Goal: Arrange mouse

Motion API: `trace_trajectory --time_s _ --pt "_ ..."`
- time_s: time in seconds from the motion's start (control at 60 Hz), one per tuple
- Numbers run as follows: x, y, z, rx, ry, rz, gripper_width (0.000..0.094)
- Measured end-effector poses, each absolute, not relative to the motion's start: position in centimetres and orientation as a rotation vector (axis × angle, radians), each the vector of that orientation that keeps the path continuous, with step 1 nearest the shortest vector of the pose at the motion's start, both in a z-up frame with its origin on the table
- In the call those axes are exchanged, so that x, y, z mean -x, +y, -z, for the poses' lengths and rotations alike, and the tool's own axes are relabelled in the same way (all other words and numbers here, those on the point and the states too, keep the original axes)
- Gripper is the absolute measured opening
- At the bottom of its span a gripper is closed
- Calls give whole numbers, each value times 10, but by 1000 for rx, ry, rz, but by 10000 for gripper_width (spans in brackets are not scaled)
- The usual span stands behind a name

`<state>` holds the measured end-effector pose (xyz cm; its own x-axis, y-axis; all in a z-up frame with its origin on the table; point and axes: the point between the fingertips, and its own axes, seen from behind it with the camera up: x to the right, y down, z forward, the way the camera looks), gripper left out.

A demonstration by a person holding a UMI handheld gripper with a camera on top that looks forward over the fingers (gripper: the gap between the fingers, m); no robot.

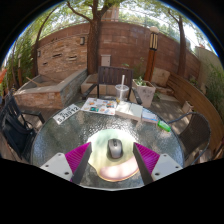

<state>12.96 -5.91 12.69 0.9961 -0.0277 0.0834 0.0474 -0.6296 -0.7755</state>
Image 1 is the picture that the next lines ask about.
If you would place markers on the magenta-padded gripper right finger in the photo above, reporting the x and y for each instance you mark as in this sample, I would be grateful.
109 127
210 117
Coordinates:
168 166

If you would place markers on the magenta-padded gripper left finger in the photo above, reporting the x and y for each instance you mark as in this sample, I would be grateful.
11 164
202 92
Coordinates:
55 166

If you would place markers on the grey computer mouse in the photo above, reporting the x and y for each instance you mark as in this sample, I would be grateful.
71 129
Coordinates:
115 149

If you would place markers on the pale green mouse pad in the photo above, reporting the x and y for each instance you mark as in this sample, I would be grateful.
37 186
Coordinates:
100 146

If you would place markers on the small green object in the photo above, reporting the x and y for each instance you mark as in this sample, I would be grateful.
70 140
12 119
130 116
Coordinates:
164 126

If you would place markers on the dark wicker chair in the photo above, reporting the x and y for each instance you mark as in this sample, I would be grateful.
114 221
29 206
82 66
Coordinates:
195 133

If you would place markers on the thin blue-edged book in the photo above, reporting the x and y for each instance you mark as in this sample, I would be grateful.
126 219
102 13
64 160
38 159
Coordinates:
149 116

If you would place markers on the black slatted chair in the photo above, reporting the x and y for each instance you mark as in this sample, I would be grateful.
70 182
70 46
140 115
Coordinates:
15 130

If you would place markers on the white license plate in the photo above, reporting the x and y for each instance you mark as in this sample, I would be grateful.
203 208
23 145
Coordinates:
66 113

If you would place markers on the white book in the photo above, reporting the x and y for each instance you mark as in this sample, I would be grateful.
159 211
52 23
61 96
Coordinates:
128 111

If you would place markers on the stone raised bed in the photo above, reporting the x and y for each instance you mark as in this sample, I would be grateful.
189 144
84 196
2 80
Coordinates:
43 96

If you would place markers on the colourful printed sheet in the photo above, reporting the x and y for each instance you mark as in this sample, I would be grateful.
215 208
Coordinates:
98 106

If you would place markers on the white planter box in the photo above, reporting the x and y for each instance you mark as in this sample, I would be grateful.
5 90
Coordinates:
145 93

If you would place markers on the clear plastic cup with straw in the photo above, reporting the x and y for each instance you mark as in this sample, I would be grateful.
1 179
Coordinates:
121 93

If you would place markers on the dark wooden chair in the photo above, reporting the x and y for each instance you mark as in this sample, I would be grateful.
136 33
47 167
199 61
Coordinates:
111 76

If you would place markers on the slim tree trunk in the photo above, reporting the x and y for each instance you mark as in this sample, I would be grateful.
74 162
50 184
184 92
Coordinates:
181 50

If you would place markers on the thick tree trunk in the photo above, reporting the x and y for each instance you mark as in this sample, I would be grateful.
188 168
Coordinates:
93 46

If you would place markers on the wooden lamp post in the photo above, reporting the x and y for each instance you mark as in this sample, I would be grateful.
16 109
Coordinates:
150 63

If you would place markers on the dark wall lamp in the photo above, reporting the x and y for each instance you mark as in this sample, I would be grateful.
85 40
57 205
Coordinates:
82 40
38 53

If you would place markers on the grey wall box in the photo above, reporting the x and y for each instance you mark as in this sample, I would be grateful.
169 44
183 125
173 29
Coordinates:
105 60

